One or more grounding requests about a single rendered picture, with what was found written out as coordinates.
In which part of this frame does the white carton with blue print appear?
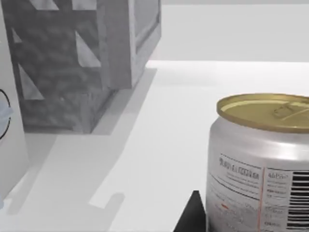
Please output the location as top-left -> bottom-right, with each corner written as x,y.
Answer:
0,23 -> 31,211

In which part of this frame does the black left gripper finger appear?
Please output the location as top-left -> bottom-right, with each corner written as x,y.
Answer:
173,190 -> 208,232

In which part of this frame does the grey lattice crate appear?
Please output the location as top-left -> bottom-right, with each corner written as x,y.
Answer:
1,0 -> 162,135

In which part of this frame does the silver can with gold lid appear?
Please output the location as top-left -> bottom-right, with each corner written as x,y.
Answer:
205,93 -> 309,232

